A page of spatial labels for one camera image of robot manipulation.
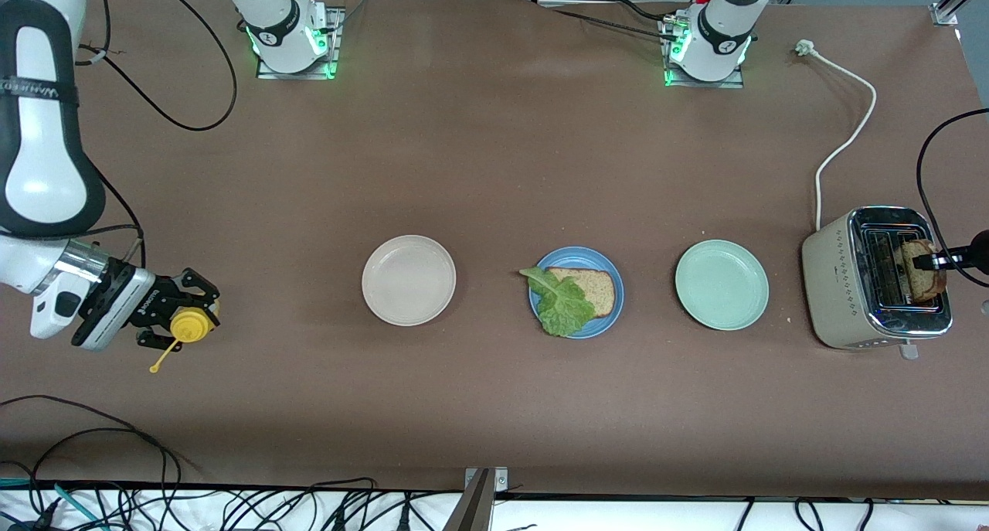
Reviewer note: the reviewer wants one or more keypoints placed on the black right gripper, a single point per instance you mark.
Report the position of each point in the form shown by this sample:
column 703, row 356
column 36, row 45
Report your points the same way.
column 157, row 305

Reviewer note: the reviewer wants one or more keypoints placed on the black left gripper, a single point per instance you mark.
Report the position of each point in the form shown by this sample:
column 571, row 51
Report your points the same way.
column 979, row 253

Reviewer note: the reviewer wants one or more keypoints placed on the yellow squeeze bottle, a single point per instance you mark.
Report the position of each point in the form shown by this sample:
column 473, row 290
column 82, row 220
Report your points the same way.
column 193, row 325

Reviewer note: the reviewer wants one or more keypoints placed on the dark crust bread slice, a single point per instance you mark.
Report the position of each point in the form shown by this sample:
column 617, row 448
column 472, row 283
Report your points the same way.
column 923, row 284

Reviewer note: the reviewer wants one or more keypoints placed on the light brown bread slice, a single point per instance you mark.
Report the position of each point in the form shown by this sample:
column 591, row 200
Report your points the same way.
column 599, row 287

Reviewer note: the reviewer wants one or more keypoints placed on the green lettuce leaf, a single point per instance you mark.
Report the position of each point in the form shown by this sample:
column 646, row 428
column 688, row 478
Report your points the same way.
column 564, row 307

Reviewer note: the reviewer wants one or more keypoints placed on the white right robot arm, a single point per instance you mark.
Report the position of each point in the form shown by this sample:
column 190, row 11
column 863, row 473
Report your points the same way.
column 42, row 129

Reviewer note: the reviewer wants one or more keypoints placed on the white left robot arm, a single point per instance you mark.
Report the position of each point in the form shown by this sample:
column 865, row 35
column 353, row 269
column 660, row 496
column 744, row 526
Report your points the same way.
column 715, row 44

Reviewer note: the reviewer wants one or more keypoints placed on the pale green plate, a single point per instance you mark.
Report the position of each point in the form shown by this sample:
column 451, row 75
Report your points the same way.
column 722, row 285

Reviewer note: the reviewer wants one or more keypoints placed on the white plate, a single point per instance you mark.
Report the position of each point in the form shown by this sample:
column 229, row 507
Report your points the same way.
column 409, row 280

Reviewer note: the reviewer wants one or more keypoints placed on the blue plate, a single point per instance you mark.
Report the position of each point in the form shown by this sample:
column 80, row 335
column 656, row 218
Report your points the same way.
column 610, row 322

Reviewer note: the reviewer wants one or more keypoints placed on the beige metal toaster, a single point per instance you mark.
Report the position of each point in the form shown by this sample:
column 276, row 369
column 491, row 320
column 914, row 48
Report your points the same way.
column 838, row 291

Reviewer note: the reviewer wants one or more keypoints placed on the slanted aluminium profile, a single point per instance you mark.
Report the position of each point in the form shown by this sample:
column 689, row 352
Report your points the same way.
column 954, row 1

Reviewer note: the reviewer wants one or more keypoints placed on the white lower shelf board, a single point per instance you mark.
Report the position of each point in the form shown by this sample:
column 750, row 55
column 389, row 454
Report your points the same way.
column 618, row 515

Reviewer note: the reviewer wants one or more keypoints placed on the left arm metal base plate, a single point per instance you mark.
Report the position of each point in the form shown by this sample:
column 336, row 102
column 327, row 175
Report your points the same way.
column 703, row 83

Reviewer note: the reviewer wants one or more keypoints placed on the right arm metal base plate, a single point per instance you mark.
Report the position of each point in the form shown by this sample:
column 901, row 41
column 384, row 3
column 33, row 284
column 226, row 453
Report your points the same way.
column 334, row 52

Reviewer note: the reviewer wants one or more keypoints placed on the aluminium frame post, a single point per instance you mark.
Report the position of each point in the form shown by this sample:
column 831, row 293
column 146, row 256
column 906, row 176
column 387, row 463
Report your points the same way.
column 477, row 508

